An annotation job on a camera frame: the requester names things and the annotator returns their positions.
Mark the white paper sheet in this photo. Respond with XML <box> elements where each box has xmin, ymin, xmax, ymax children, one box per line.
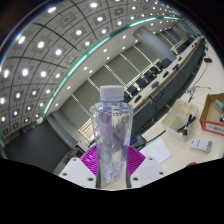
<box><xmin>139</xmin><ymin>136</ymin><xmax>173</xmax><ymax>164</ymax></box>

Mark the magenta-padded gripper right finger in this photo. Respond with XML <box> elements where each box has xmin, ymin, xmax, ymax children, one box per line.
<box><xmin>125</xmin><ymin>145</ymin><xmax>166</xmax><ymax>190</ymax></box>

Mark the clear plastic water bottle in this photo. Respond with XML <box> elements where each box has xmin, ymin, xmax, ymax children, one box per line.
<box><xmin>89</xmin><ymin>84</ymin><xmax>134</xmax><ymax>185</ymax></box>

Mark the small black tool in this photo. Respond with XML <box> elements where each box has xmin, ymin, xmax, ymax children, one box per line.
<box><xmin>176</xmin><ymin>113</ymin><xmax>197</xmax><ymax>137</ymax></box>

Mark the beige divided organizer box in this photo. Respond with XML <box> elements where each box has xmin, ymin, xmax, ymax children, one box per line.
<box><xmin>161</xmin><ymin>98</ymin><xmax>201</xmax><ymax>143</ymax></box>

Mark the red-edged open cardboard box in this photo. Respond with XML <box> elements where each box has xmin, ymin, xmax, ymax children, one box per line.
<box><xmin>199</xmin><ymin>93</ymin><xmax>224</xmax><ymax>137</ymax></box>

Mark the group of ceiling lights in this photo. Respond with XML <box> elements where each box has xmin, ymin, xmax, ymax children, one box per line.
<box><xmin>0</xmin><ymin>0</ymin><xmax>188</xmax><ymax>134</ymax></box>

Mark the thin grey cable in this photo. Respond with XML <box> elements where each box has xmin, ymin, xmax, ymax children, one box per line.
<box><xmin>186</xmin><ymin>84</ymin><xmax>211</xmax><ymax>101</ymax></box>

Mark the black desktop conference unit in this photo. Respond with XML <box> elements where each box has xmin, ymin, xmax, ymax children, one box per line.
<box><xmin>128</xmin><ymin>134</ymin><xmax>148</xmax><ymax>149</ymax></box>

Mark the long curved conference desk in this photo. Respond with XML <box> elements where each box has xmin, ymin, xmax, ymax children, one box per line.
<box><xmin>129</xmin><ymin>36</ymin><xmax>209</xmax><ymax>138</ymax></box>

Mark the row of black office chairs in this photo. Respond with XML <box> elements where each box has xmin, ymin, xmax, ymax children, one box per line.
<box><xmin>124</xmin><ymin>36</ymin><xmax>201</xmax><ymax>104</ymax></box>

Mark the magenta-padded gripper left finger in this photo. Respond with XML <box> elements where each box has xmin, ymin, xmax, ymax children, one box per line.
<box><xmin>58</xmin><ymin>145</ymin><xmax>101</xmax><ymax>189</ymax></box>

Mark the white remote control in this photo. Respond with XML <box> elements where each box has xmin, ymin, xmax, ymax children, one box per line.
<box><xmin>189</xmin><ymin>138</ymin><xmax>213</xmax><ymax>153</ymax></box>

